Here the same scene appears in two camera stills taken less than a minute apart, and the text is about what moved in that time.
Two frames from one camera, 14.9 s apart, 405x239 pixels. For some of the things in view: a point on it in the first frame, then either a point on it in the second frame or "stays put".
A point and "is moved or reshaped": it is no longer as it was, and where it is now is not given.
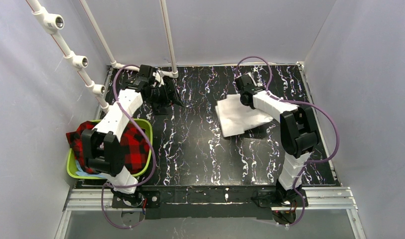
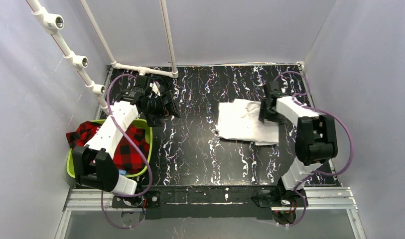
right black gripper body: [243, 84] → [264, 110]
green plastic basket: [71, 165] stays put
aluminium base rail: [99, 198] stays put
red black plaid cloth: [133, 141] stays put
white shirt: [234, 117] is moved or reshaped
